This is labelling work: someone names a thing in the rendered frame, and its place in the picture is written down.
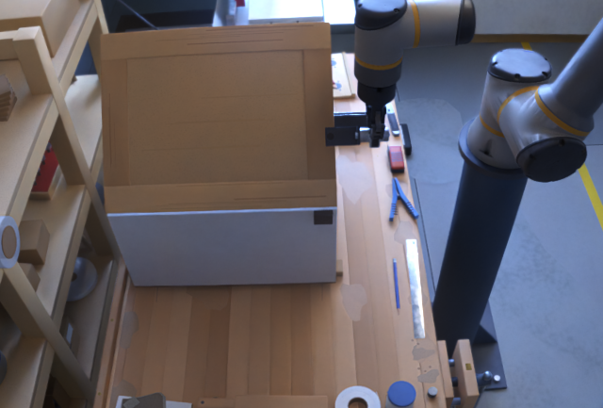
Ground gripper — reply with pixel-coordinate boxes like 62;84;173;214
356;78;399;148

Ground black tray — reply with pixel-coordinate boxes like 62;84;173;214
334;111;368;129

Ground black hinge plate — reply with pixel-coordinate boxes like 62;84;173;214
324;125;363;147

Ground white cabinet panel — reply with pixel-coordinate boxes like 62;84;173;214
106;207;339;287

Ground red and black block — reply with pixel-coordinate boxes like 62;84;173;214
386;144;407;174

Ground wooden board with paper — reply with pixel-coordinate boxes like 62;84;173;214
330;51;358;102

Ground blue pliers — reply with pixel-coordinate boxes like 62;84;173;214
388;177;420;223

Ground wooden cabinet body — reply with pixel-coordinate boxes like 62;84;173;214
99;21;339;287

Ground steel ruler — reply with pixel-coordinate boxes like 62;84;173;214
404;237;427;340

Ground wooden bench vise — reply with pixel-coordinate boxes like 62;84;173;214
436;338;503;408

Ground blue lidded jar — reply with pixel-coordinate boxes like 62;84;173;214
385;380;418;408

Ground wooden shelf unit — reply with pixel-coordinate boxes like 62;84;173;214
0;0;124;408

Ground red box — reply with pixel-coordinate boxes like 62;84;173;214
29;142;61;201

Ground grey metal disc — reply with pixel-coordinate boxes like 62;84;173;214
65;256;99;303

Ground large cardboard box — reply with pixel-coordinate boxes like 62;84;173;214
0;0;82;58

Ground grey and brown block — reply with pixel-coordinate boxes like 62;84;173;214
114;392;167;408

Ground white and brown tape roll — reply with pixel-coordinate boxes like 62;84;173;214
0;215;22;270

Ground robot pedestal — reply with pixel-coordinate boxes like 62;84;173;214
432;146;509;391

